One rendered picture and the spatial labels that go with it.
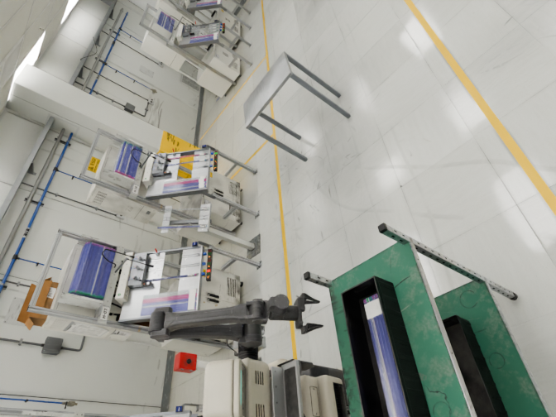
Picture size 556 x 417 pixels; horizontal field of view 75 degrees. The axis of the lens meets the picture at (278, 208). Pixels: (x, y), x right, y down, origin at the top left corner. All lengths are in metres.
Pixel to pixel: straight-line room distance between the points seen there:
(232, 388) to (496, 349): 1.14
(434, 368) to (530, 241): 1.21
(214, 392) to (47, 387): 3.50
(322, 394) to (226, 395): 0.54
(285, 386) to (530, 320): 1.28
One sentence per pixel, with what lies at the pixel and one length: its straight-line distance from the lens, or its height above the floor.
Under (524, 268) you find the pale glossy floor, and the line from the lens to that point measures 2.35.
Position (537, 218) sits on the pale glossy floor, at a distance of 2.41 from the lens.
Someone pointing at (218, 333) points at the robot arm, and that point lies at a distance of 1.56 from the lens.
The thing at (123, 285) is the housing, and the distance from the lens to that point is 3.69.
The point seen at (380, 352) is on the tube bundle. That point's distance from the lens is 1.43.
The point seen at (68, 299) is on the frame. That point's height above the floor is 1.65.
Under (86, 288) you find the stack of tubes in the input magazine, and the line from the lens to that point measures 3.59.
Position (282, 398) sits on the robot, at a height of 1.05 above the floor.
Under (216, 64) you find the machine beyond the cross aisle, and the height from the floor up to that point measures 0.50.
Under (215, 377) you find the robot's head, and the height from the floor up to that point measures 1.37.
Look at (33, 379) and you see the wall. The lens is 4.88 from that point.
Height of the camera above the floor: 2.12
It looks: 31 degrees down
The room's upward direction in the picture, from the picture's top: 65 degrees counter-clockwise
